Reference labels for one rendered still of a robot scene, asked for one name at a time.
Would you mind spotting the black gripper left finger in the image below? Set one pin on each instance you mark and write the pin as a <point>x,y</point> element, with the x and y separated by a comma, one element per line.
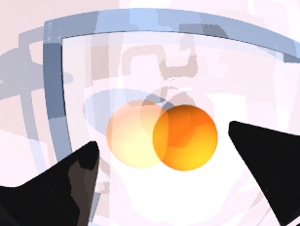
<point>60,196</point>

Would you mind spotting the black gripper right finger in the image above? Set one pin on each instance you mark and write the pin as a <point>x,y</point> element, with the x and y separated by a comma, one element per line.
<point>274,160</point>

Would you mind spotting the light blue l-shaped wall top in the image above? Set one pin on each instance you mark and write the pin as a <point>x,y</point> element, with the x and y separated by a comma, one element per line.
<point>158,20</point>

